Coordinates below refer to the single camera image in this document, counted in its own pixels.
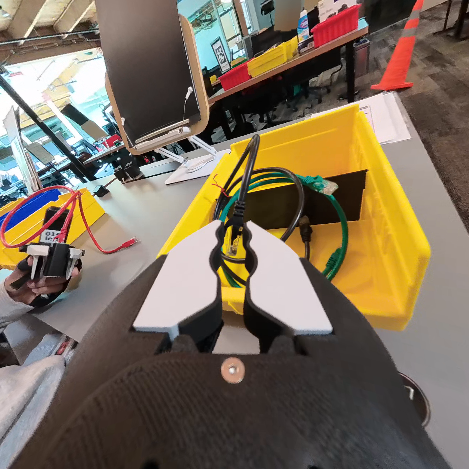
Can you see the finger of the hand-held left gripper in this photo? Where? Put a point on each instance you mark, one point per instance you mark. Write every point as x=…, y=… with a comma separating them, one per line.
x=37, y=265
x=74, y=262

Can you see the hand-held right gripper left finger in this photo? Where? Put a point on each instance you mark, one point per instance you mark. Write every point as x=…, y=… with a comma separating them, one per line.
x=172, y=289

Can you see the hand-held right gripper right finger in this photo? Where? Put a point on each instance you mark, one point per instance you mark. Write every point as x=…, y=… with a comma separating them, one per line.
x=289, y=293

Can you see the yellow plastic bin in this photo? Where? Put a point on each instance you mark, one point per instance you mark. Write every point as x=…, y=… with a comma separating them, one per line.
x=384, y=256
x=97, y=209
x=273, y=58

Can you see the person's left forearm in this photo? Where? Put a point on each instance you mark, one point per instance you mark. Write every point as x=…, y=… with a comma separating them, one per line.
x=14, y=311

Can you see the black desk grommet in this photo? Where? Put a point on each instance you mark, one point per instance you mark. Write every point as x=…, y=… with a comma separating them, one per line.
x=417, y=399

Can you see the person's left hand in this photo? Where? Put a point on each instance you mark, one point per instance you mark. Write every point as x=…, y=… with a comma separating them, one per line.
x=40, y=290

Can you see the blue plastic bin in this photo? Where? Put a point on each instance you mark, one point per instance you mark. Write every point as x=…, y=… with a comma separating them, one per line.
x=29, y=212

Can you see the small black box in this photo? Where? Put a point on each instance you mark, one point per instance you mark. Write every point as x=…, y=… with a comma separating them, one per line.
x=100, y=190

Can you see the clear standing panel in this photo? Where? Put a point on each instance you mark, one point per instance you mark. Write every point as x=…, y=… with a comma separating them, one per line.
x=18, y=146

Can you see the black bin divider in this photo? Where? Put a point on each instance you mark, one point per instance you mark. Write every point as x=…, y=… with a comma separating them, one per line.
x=329, y=201

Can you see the black pole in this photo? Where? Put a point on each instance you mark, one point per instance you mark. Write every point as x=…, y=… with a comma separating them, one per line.
x=36, y=117

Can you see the red twist tie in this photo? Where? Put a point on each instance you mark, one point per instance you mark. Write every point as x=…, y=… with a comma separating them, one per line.
x=220, y=187

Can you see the person's grey jacket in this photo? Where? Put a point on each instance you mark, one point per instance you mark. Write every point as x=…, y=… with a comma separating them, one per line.
x=25, y=384

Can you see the black panel on white stand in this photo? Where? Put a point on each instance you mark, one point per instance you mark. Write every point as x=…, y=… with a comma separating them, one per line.
x=146, y=66

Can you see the white paper sheets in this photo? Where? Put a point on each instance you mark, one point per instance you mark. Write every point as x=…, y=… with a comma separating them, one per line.
x=388, y=117

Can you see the red plastic bin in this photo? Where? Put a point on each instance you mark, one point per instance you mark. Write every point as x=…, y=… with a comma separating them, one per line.
x=335, y=24
x=236, y=77

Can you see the framed marker sign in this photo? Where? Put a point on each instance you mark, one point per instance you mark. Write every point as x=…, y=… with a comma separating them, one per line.
x=220, y=55

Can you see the wooden background table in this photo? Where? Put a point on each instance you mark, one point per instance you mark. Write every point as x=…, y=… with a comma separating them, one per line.
x=293, y=55

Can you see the orange traffic cone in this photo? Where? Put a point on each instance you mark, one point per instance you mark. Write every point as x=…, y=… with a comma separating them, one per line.
x=399, y=55

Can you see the white wipes canister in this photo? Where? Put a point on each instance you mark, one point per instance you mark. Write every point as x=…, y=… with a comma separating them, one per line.
x=303, y=25

